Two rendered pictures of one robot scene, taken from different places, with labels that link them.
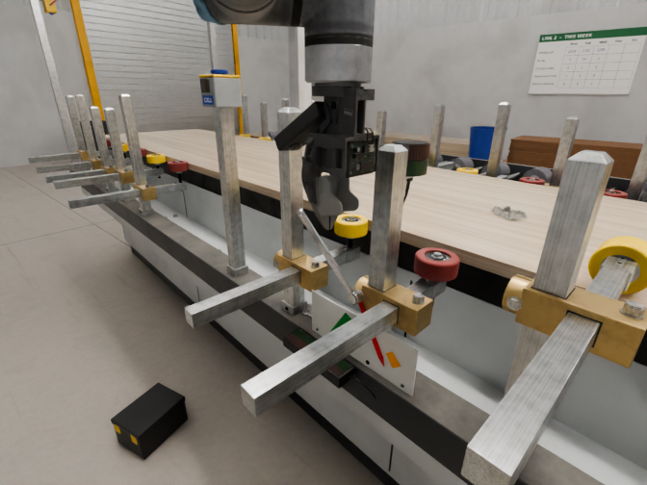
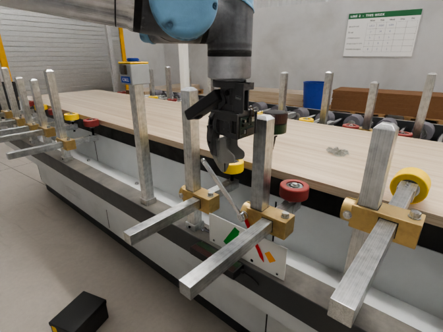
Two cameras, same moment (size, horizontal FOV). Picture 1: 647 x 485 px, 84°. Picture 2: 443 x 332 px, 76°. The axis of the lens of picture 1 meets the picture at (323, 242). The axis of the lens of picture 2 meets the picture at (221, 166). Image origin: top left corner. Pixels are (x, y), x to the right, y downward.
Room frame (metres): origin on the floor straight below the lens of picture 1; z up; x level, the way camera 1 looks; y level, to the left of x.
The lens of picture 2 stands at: (-0.08, 0.06, 1.24)
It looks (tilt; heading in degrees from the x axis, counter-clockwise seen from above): 22 degrees down; 354
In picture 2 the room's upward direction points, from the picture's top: straight up
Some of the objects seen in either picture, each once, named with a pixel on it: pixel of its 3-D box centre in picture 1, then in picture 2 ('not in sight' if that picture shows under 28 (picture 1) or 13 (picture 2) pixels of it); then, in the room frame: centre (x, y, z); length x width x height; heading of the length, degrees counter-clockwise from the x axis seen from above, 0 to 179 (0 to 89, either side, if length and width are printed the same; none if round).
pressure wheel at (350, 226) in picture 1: (350, 239); (231, 174); (0.81, -0.07, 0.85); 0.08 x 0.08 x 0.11
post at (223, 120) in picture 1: (230, 196); (142, 147); (0.93, 0.25, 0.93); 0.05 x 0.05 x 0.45; 44
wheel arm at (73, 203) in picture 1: (133, 194); (57, 145); (1.40, 0.77, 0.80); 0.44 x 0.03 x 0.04; 134
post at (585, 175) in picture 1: (537, 341); (362, 237); (0.38, -0.28, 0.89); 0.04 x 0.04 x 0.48; 44
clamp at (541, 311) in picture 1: (568, 313); (379, 219); (0.36, -0.29, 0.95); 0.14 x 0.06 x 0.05; 44
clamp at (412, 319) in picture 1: (391, 301); (267, 217); (0.54, -0.12, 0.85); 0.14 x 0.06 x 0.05; 44
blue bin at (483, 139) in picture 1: (484, 150); (314, 99); (5.81, -2.54, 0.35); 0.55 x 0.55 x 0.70
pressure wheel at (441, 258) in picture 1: (433, 280); (293, 201); (0.61, -0.21, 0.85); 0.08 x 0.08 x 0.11
